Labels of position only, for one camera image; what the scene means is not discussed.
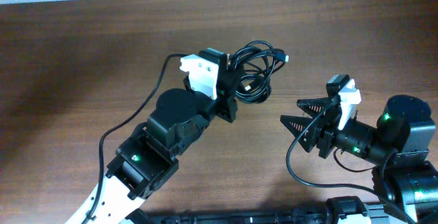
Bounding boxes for black usb cables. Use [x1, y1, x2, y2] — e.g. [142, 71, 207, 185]
[227, 40, 290, 105]

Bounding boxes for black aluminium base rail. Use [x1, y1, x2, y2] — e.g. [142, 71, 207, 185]
[122, 196, 402, 224]

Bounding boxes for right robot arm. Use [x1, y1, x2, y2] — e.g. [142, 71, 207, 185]
[280, 95, 437, 223]

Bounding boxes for right camera black cable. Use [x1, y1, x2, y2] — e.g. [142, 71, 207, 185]
[285, 95, 411, 224]

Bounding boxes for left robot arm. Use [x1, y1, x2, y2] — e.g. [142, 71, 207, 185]
[68, 69, 243, 223]

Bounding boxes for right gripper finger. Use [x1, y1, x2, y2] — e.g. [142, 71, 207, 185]
[280, 115, 318, 153]
[296, 97, 333, 118]

